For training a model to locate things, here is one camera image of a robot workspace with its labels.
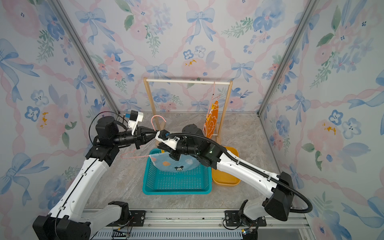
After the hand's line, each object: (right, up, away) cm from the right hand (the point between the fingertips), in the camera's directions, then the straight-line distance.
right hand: (161, 142), depth 65 cm
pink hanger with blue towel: (-18, -12, +32) cm, 38 cm away
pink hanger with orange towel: (+32, +29, +47) cm, 64 cm away
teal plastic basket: (+16, -24, +22) cm, 36 cm away
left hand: (-1, +4, -1) cm, 4 cm away
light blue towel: (-1, -12, +12) cm, 17 cm away
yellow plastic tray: (+28, -21, +16) cm, 39 cm away
